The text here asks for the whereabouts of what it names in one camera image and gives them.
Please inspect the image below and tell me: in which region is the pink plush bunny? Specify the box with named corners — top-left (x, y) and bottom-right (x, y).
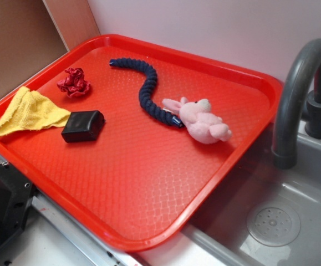
top-left (162, 97), bottom-right (232, 144)

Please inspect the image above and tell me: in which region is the red plastic tray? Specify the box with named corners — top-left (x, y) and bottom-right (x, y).
top-left (0, 35), bottom-right (282, 252)

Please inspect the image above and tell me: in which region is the black rectangular block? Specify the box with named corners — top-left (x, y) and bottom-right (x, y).
top-left (61, 110), bottom-right (105, 143)

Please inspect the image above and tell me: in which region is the red crumpled scrunchie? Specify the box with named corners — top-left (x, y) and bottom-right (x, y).
top-left (57, 68), bottom-right (91, 98)

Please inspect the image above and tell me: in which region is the yellow cloth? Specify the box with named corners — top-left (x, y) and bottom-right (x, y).
top-left (0, 86), bottom-right (71, 137)

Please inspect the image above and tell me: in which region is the grey toy sink basin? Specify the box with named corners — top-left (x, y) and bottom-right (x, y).
top-left (183, 126), bottom-right (321, 265)

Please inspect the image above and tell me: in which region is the grey toy faucet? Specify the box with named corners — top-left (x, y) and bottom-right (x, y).
top-left (272, 39), bottom-right (321, 169)

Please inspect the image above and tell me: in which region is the brown cardboard panel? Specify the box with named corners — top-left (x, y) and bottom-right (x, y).
top-left (0, 1), bottom-right (100, 99)

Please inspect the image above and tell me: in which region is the navy blue braided rope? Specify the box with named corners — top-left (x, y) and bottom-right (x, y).
top-left (109, 57), bottom-right (184, 129)

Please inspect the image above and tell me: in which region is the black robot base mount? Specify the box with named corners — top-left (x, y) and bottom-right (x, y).
top-left (0, 164), bottom-right (35, 249)

